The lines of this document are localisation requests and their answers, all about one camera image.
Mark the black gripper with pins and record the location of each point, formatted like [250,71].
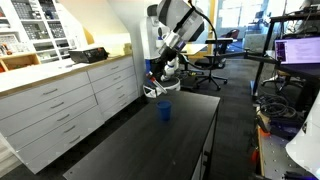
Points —
[169,57]

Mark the white marker red cap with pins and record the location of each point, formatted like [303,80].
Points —
[161,88]

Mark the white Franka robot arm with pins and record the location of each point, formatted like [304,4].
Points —
[181,16]

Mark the blue plastic cup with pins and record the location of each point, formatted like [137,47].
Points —
[164,111]

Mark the white blue mobile robot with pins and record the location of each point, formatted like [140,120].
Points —
[150,36]

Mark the small yellowish box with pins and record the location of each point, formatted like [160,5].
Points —
[128,49]

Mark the light wooden desk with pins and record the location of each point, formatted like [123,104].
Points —
[196,50]

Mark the black office chair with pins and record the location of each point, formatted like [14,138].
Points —
[213,63]

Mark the black equipment case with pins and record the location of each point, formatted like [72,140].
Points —
[87,55]

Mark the red lounge chair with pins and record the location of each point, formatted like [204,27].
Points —
[231,33]

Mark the long white drawer cabinet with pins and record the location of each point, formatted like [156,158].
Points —
[50,106]

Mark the wooden cubby shelf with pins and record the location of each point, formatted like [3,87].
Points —
[33,60]

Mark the black computer monitor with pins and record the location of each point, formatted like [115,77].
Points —
[298,50]

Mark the metal breadboard table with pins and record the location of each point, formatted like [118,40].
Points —
[276,160]

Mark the yellow window frame post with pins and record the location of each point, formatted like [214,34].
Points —
[211,20]

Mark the black standing desk frame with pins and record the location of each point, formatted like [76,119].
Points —
[263,58]

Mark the parts bin wall shelf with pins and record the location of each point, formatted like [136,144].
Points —
[36,30]

